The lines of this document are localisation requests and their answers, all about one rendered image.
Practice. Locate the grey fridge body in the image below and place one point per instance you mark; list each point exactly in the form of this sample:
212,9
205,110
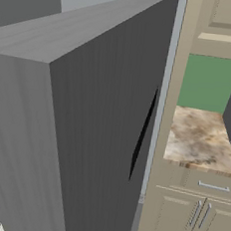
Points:
28,2

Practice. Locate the beige lower cabinet door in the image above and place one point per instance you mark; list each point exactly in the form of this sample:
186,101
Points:
218,230
174,213

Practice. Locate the beige drawer front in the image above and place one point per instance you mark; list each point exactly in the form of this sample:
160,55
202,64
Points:
214,180

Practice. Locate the grey fridge door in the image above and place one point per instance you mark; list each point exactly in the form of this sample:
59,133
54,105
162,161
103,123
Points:
86,124

